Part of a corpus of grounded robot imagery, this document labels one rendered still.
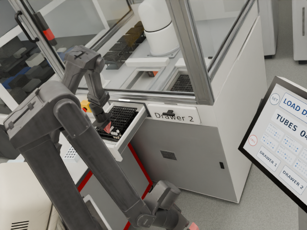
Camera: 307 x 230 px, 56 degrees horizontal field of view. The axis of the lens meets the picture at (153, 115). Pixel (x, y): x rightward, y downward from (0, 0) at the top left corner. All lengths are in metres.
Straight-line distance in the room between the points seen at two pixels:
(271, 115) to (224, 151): 0.63
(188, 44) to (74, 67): 0.49
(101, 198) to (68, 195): 1.24
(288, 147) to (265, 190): 1.19
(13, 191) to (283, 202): 1.72
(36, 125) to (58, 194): 0.17
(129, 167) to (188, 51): 1.04
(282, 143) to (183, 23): 0.58
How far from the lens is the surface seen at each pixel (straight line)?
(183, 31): 1.20
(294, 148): 1.01
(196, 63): 1.27
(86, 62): 0.96
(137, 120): 1.59
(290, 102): 1.03
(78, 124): 0.51
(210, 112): 1.44
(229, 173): 1.80
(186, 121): 1.53
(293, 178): 1.02
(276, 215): 2.10
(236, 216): 2.10
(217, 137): 1.56
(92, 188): 1.77
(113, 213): 1.99
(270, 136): 1.07
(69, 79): 0.99
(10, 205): 0.79
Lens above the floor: 1.84
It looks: 38 degrees down
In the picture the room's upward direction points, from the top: 24 degrees counter-clockwise
